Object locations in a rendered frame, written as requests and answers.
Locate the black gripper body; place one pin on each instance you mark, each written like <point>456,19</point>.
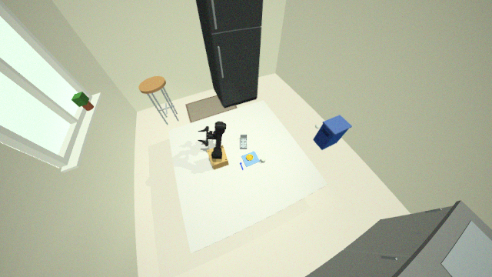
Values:
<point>209,135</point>

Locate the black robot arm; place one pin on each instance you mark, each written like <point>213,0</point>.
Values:
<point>219,128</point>

